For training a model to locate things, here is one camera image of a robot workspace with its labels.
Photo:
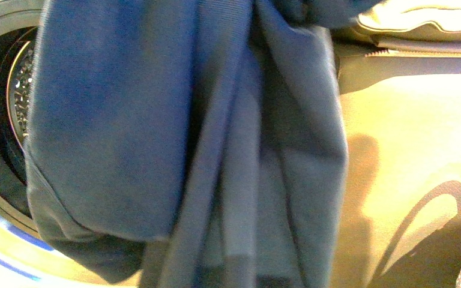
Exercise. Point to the beige cloth on cabinet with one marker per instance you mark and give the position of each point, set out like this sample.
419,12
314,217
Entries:
410,28

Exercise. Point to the grey front-load washing machine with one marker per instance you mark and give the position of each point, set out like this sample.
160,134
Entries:
25,260

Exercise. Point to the dark navy blue garment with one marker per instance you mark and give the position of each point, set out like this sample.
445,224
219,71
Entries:
199,142

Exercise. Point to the grey fabric covered cabinet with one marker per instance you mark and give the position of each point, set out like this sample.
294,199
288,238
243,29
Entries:
401,219

